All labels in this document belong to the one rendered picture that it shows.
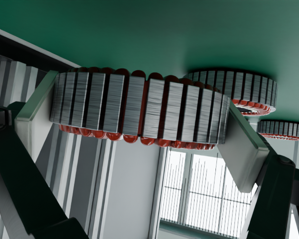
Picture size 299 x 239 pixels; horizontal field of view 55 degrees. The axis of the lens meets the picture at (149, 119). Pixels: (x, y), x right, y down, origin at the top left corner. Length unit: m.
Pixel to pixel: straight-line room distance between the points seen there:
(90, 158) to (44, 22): 0.26
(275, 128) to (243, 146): 0.54
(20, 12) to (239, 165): 0.20
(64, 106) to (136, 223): 0.52
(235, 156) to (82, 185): 0.34
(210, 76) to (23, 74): 0.21
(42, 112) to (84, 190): 0.33
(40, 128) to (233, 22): 0.14
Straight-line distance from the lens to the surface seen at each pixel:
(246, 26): 0.22
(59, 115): 0.16
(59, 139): 0.43
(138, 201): 0.64
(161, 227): 3.89
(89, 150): 0.48
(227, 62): 0.30
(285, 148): 6.54
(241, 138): 0.17
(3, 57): 0.35
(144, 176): 0.65
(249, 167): 0.16
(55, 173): 0.44
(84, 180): 0.48
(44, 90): 0.17
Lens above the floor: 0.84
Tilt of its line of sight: 4 degrees down
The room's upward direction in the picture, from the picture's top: 172 degrees counter-clockwise
